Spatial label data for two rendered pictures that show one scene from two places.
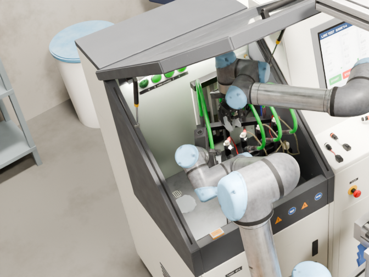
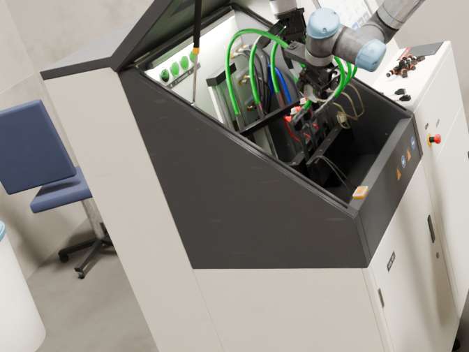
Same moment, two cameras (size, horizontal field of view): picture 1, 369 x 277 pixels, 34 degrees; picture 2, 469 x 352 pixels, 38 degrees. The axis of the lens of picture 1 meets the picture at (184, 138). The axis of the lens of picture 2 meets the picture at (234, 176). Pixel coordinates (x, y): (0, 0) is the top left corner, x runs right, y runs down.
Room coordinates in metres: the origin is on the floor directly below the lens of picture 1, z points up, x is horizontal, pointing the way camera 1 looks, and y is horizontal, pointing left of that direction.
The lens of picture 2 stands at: (0.27, 1.16, 1.80)
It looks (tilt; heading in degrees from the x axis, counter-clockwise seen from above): 21 degrees down; 327
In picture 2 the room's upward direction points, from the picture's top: 19 degrees counter-clockwise
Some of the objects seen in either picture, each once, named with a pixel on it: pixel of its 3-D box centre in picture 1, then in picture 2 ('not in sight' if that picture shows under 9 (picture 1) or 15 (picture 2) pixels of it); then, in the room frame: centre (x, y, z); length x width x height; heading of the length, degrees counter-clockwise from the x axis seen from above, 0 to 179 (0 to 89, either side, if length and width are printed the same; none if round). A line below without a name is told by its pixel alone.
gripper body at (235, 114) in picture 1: (230, 103); (293, 30); (1.78, -0.20, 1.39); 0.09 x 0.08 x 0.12; 23
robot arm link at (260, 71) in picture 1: (251, 73); not in sight; (1.72, -0.27, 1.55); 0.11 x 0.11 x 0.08; 59
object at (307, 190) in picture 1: (263, 222); (386, 182); (1.62, -0.26, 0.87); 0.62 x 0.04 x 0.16; 113
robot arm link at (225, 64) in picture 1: (227, 67); not in sight; (1.78, -0.20, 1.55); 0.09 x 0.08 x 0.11; 59
